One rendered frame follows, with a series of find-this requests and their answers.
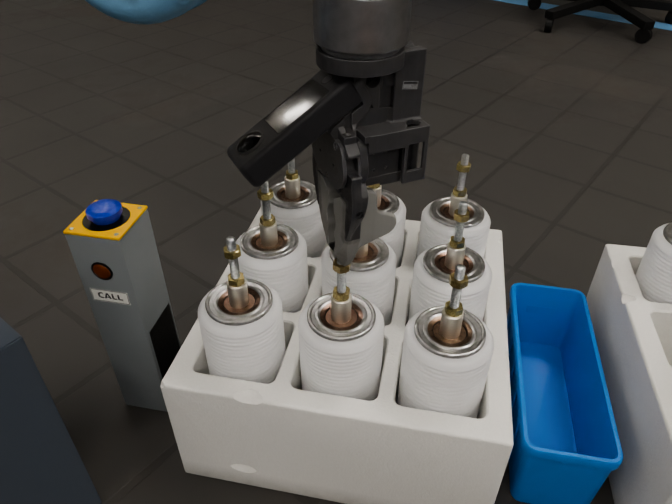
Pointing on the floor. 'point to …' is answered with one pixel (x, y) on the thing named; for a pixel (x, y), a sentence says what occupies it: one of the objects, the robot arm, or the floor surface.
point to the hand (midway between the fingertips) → (336, 251)
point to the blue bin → (557, 399)
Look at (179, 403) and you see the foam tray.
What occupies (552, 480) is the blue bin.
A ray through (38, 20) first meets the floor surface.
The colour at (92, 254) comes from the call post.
